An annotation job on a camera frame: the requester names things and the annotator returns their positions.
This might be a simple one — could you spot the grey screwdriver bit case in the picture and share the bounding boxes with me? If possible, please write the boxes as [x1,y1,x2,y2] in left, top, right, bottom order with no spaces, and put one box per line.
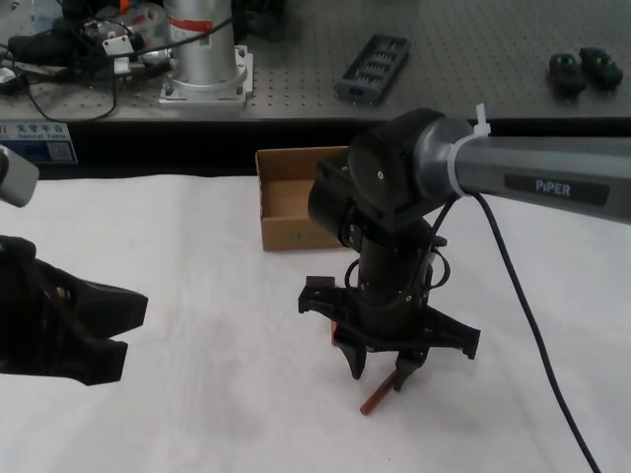
[333,34,412,106]

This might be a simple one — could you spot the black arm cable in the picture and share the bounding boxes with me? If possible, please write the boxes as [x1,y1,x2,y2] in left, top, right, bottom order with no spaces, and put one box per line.
[471,190,603,473]

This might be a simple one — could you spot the metal bench with holes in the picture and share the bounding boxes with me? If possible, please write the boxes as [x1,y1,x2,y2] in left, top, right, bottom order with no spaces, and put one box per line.
[0,0,631,124]

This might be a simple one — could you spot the blue white label plate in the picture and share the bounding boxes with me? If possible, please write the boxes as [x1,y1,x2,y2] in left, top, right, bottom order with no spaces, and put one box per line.
[0,120,80,167]

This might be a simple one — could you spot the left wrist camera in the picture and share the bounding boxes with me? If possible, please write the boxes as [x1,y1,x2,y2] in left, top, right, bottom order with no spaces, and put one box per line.
[0,145,40,209]

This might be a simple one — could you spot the black device with green lens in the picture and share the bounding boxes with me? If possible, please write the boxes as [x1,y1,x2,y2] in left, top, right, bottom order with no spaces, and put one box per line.
[578,46,624,91]
[547,50,589,96]

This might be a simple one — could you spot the red-brown bolt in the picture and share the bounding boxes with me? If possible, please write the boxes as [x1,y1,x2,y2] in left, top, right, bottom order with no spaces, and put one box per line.
[359,372,398,416]

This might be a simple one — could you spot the black bench cable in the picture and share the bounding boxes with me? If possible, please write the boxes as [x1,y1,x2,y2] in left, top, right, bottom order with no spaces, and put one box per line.
[25,46,122,122]

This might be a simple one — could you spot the white zip tie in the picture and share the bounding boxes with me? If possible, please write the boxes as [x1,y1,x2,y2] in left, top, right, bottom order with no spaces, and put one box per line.
[445,103,493,199]

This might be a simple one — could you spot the silver-white machine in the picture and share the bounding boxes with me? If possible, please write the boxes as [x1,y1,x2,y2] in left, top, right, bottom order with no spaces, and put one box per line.
[158,0,255,108]

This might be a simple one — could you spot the cardboard box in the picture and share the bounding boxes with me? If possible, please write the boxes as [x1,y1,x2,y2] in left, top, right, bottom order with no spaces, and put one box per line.
[254,145,357,253]

